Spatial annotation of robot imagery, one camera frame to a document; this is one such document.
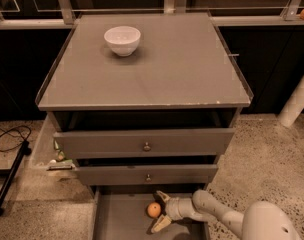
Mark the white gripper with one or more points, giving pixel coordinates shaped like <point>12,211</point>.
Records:
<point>173,209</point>

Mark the orange round fruit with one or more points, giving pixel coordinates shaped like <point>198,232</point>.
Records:
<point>154,210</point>

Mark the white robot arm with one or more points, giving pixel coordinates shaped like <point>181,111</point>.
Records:
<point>258,193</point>

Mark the grey bottom drawer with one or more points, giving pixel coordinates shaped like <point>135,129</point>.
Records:
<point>121,214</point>

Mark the grey drawer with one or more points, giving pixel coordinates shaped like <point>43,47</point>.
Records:
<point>129,143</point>
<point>121,214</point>
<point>135,175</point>

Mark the grey middle drawer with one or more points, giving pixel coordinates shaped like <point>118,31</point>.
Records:
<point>135,175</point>

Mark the brass top drawer knob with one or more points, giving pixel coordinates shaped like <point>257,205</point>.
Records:
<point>146,147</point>

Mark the grey top drawer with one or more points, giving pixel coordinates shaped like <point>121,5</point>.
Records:
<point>129,143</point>

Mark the grey drawer cabinet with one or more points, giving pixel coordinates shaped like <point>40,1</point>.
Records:
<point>179,77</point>

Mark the clear plastic side bin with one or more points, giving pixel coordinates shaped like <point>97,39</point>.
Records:
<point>46,155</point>

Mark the black stand bar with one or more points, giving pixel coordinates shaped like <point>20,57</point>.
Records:
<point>10,173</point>

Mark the white ceramic bowl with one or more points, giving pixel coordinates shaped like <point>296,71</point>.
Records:
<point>122,40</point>

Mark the metal window frame rail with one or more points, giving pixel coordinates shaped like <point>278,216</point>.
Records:
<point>46,14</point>

